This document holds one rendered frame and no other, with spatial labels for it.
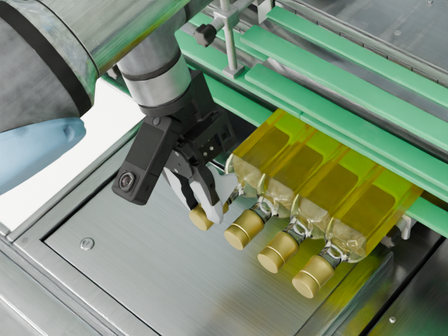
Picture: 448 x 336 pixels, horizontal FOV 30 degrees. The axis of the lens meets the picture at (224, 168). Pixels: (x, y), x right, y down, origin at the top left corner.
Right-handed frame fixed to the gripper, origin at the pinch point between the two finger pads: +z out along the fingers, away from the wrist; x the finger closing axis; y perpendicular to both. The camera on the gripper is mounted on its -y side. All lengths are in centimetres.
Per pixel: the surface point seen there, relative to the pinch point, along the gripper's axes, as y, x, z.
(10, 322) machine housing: -24.8, 22.0, 10.1
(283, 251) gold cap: 1.6, -12.5, 2.2
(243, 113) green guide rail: 19.6, 10.5, 0.9
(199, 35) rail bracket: 14.6, 7.2, -17.7
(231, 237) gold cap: -0.5, -5.4, 1.3
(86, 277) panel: -13.3, 16.1, 8.6
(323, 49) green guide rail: 24.1, -5.4, -12.0
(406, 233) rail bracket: 19.7, -16.6, 14.7
